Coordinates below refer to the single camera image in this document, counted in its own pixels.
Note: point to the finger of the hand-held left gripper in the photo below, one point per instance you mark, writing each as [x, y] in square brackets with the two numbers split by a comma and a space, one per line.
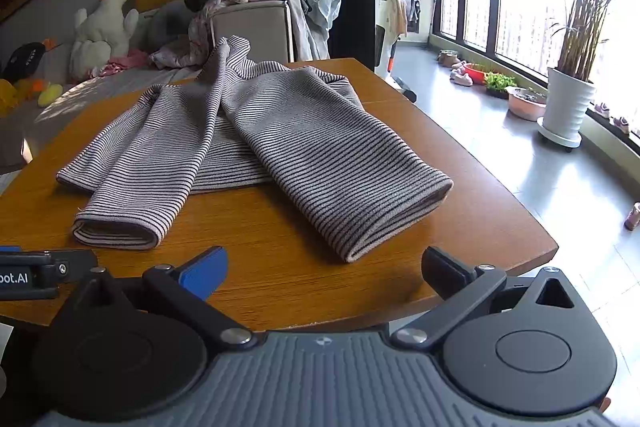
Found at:
[70, 264]

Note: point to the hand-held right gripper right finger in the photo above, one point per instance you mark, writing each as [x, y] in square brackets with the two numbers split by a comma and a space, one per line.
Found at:
[442, 272]

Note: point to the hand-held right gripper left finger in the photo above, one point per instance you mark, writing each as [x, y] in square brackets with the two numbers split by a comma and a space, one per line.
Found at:
[205, 274]

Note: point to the striped grey pants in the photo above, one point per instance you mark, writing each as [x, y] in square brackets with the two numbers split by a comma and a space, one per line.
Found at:
[310, 147]

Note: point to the yellow-green plush toy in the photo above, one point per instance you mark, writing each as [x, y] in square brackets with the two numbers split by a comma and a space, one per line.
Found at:
[50, 96]

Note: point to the grey covered sofa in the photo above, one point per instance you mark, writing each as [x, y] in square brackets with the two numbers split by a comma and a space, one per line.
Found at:
[100, 89]

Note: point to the yellow orange toy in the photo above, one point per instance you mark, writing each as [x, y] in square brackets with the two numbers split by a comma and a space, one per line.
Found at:
[10, 97]

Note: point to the pink basin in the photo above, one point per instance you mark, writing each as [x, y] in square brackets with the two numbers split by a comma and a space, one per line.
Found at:
[525, 104]

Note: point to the small green plant pot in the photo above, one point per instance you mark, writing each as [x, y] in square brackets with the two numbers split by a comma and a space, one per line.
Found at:
[500, 83]

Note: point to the small pink shoe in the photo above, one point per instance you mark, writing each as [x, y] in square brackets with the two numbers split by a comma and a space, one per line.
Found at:
[633, 216]
[602, 110]
[621, 124]

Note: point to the red basin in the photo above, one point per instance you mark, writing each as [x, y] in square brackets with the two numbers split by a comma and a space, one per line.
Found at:
[477, 74]

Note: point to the tall plant in white pot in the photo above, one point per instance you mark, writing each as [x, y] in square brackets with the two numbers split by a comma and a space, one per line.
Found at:
[567, 107]

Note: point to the black round bag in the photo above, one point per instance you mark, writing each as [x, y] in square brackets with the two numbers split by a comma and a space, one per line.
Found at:
[22, 62]

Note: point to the pink cloth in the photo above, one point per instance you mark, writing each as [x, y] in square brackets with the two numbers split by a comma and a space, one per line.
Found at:
[122, 62]

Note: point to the small plant bowl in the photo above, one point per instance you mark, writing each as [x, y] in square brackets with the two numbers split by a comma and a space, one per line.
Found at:
[448, 58]

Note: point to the floral white cloth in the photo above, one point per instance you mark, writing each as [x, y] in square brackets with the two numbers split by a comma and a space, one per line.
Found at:
[187, 47]

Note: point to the white plush toy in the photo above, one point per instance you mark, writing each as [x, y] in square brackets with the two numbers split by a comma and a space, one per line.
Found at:
[102, 27]

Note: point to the beige fabric storage box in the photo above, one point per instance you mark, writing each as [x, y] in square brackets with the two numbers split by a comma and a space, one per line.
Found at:
[250, 29]

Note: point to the grey plush toy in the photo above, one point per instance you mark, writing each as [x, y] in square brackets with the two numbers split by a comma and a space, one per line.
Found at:
[170, 24]

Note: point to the beige hanging towel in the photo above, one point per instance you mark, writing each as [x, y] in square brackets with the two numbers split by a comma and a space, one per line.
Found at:
[397, 17]

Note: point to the black window frame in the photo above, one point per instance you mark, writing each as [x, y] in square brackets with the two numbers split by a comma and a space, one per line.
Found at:
[494, 17]

